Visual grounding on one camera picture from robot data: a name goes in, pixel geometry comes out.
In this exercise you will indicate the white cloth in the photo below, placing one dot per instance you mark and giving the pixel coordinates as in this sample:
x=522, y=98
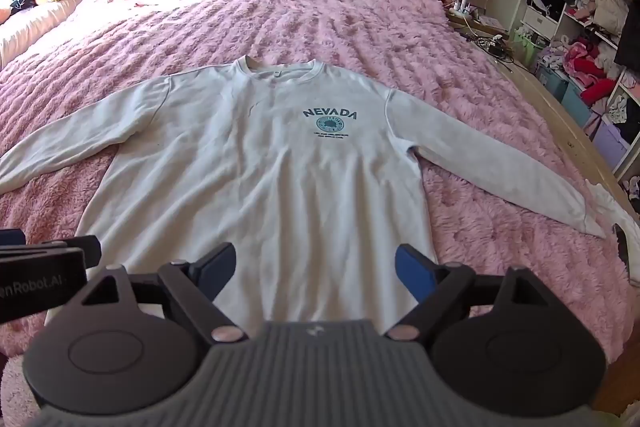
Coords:
x=612, y=204

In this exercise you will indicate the wooden bed frame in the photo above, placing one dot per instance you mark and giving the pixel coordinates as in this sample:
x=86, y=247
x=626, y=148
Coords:
x=565, y=132

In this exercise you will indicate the green storage bin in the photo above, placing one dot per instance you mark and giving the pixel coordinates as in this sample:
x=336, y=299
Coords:
x=527, y=52

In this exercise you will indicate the pink fluffy blanket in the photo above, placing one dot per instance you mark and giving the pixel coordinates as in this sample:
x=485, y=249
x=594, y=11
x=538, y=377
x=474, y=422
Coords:
x=350, y=32

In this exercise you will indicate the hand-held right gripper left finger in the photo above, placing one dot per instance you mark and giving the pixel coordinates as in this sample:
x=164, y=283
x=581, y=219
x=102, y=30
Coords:
x=222, y=262

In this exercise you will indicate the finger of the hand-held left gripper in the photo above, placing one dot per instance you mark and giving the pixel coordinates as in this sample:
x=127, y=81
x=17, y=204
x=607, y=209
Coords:
x=85, y=249
x=11, y=239

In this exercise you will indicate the flat book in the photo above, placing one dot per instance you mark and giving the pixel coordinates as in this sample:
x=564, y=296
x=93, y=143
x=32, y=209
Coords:
x=491, y=22

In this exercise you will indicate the white printed sweatshirt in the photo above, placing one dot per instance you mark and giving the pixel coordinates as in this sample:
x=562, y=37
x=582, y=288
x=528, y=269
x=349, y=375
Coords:
x=260, y=167

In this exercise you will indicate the blue storage box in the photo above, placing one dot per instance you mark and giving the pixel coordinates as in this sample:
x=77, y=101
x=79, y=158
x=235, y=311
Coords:
x=570, y=102

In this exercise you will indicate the white shelf unit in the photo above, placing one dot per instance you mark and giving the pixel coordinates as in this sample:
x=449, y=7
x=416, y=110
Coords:
x=537, y=24

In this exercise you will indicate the purple storage box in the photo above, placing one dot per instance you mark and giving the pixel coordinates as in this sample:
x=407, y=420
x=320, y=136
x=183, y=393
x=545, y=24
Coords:
x=610, y=144

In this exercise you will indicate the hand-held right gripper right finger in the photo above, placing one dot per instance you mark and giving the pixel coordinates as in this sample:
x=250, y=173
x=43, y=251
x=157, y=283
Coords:
x=412, y=269

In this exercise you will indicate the white power strip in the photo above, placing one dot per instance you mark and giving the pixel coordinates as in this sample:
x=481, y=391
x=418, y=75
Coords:
x=462, y=13

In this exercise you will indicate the peach pink pillow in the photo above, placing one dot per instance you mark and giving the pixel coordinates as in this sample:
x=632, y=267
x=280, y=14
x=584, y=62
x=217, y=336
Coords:
x=4, y=15

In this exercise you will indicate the cream long bolster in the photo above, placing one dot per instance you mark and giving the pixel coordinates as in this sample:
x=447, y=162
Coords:
x=30, y=29

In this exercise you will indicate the red clothes pile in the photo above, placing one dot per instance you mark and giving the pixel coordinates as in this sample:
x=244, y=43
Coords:
x=590, y=77

